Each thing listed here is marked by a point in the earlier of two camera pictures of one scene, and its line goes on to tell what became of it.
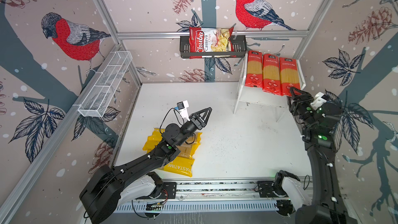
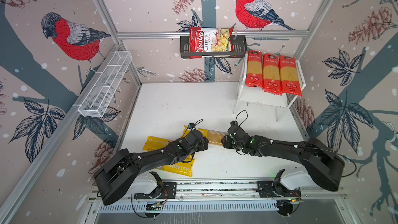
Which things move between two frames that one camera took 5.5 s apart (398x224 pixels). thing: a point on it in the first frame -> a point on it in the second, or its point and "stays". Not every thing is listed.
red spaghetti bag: x=254 y=78 stays
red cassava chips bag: x=209 y=39 stays
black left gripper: x=200 y=124 -> x=204 y=144
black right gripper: x=305 y=101 -> x=225 y=141
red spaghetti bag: x=289 y=75 stays
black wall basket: x=239 y=49 stays
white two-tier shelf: x=255 y=95 stays
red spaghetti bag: x=271 y=73 stays
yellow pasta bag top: x=157 y=135 -> x=213 y=136
